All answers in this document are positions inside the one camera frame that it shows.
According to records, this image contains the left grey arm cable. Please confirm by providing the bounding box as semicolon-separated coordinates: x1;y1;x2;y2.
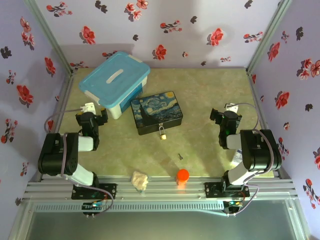
44;106;115;216

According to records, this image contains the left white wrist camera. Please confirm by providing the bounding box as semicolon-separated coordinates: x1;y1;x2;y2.
80;101;97;114

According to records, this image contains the white plastic packet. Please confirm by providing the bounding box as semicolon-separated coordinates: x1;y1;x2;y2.
231;149;245;167

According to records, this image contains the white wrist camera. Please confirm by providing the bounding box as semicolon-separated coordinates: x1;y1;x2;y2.
80;101;97;114
224;103;239;114

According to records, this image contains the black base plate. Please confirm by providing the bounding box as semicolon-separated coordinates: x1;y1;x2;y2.
204;181;251;199
71;183;118;200

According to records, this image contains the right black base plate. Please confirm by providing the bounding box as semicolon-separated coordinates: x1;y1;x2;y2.
204;181;251;199

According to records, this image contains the small circuit board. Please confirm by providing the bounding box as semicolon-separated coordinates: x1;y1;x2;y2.
82;201;106;210
224;199;245;208

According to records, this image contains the blue lid plastic storage box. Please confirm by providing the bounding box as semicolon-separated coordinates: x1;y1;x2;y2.
78;51;151;120

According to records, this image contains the aluminium frame rail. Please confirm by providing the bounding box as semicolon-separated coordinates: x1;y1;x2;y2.
23;174;300;201

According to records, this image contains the aluminium corner post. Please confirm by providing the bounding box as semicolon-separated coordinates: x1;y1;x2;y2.
246;0;293;76
23;0;75;76

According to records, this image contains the starry night tin box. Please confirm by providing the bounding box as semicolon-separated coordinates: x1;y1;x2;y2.
130;90;184;136

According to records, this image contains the left aluminium corner post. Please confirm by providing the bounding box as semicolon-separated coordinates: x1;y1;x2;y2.
23;0;75;76

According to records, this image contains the small brass padlock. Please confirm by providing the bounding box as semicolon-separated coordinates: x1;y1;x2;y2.
158;124;168;141

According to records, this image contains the right small circuit board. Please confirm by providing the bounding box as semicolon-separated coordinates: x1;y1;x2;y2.
224;199;245;208

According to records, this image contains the right aluminium corner post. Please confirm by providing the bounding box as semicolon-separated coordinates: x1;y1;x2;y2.
246;0;293;76

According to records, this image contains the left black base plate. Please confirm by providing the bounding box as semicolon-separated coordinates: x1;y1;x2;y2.
71;183;118;200

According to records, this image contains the right grey arm cable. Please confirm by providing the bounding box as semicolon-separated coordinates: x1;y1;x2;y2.
226;102;275;217

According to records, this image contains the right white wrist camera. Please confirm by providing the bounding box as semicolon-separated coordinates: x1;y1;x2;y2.
224;103;239;114

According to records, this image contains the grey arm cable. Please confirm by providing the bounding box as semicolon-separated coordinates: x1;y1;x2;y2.
44;106;115;216
226;102;275;217

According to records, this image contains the crumpled beige paper ball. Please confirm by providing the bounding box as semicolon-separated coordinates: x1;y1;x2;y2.
131;170;149;194

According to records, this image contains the orange capped bottle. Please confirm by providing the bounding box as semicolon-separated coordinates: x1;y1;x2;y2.
176;168;190;190

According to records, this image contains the grey slotted cable duct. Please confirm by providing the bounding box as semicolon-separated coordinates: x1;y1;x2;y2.
33;201;226;213

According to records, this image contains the left small circuit board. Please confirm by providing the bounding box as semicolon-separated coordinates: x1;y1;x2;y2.
82;201;106;210

